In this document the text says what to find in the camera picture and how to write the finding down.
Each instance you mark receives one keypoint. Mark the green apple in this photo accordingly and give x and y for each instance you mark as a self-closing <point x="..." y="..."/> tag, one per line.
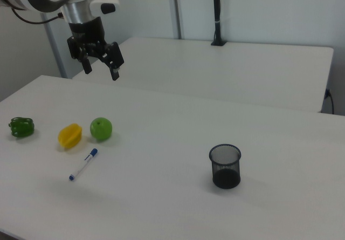
<point x="101" y="129"/>

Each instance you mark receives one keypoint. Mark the black camera pole with base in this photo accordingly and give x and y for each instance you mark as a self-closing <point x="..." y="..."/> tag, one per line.
<point x="217" y="8"/>

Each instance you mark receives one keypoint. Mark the yellow starfruit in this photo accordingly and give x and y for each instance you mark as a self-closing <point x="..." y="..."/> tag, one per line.
<point x="70" y="136"/>

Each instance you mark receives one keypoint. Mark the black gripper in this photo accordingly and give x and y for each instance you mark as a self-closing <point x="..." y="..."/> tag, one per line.
<point x="87" y="31"/>

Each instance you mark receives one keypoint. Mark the green bell pepper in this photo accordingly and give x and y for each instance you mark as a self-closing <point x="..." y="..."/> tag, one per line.
<point x="21" y="128"/>

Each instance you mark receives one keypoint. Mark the grey aluminium partition post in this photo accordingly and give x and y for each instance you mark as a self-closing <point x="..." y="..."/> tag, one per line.
<point x="55" y="48"/>
<point x="176" y="8"/>

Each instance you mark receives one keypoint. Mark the white side table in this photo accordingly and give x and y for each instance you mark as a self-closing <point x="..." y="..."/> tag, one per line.
<point x="215" y="72"/>

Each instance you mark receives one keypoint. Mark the white marker with blue cap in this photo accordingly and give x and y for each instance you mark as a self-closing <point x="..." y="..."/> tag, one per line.
<point x="83" y="164"/>

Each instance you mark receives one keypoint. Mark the black mesh pen cup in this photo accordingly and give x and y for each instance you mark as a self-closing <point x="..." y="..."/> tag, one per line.
<point x="226" y="179"/>

